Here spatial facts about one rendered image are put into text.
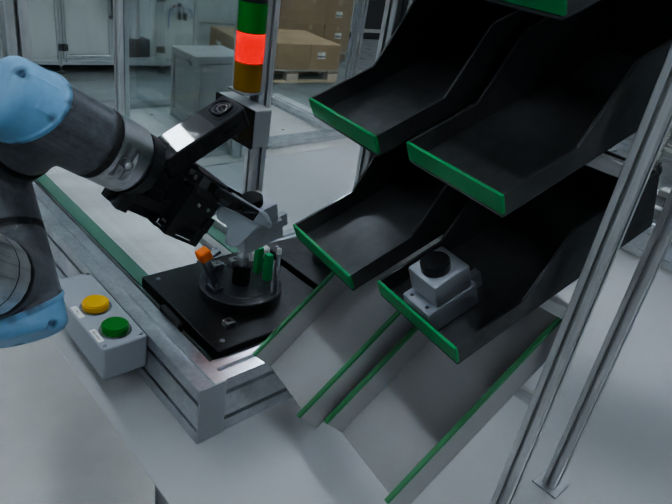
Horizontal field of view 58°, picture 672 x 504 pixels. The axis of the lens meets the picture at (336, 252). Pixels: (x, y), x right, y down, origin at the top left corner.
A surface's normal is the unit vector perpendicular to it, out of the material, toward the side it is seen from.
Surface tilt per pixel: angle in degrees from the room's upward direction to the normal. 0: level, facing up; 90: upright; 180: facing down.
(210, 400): 90
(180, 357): 0
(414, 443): 45
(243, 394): 90
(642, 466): 0
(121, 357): 90
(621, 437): 0
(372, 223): 25
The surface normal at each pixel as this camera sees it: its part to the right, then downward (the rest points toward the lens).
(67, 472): 0.15, -0.87
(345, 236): -0.22, -0.73
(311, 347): -0.49, -0.51
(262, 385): 0.66, 0.44
